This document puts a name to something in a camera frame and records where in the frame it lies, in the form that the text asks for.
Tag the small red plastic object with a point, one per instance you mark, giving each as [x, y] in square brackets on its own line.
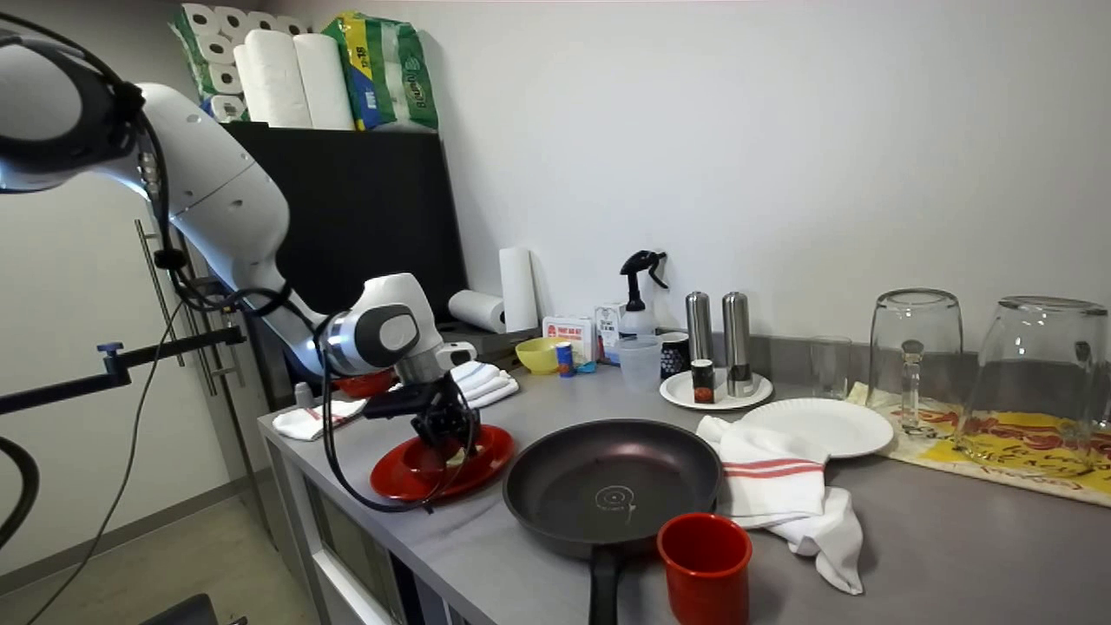
[366, 384]

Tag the red cup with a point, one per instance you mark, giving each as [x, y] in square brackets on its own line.
[704, 575]

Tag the yellow green sponge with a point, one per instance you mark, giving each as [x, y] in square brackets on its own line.
[455, 460]

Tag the small white cloth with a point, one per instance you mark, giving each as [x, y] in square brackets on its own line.
[302, 423]

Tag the folded white blue-striped towel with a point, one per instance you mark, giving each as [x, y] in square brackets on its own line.
[491, 384]

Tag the clear spray bottle black nozzle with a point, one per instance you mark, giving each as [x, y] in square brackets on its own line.
[638, 333]

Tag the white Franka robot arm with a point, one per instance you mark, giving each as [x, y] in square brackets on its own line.
[221, 196]

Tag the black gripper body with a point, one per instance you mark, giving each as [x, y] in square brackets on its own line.
[447, 409]

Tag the white paper towel pack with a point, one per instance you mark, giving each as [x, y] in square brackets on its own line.
[299, 83]

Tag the small white plate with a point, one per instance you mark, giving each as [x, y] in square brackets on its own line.
[671, 394]

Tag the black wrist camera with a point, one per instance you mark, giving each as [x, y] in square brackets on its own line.
[393, 400]

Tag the red bowl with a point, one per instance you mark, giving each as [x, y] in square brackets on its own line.
[488, 446]

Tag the large white plate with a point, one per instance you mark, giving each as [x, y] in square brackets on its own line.
[827, 424]

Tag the small white box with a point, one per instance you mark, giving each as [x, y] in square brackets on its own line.
[604, 334]

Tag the toilet paper pack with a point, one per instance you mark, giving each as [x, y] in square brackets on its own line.
[214, 48]

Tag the black frying pan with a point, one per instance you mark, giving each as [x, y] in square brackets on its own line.
[612, 487]

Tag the red plate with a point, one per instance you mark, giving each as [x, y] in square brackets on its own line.
[386, 474]

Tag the steel table base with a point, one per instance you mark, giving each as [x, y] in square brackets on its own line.
[347, 578]

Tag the green yellow package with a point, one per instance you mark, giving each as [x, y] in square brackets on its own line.
[386, 76]

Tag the narrow upturned glass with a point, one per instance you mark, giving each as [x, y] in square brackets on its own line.
[913, 348]

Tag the small dark spice jar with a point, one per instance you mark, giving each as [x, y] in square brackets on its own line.
[704, 384]

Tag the small round container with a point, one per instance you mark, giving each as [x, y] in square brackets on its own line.
[676, 356]

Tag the white red-striped towel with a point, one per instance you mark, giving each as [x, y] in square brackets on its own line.
[774, 487]

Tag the yellow bowl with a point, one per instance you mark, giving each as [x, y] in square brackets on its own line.
[536, 356]

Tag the steel grinder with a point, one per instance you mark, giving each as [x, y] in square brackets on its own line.
[738, 334]
[698, 333]

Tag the white paper towel roll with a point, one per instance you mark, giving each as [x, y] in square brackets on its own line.
[473, 311]
[520, 290]

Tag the wide upturned glass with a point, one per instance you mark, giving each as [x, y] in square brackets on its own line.
[1041, 358]

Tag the metal rack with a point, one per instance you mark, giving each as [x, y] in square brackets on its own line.
[146, 248]

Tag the black camera boom pole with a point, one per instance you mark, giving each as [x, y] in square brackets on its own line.
[57, 391]

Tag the yellow patterned mat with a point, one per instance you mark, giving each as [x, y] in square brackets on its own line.
[1020, 458]

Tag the small blue can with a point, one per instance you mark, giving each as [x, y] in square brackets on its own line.
[562, 358]

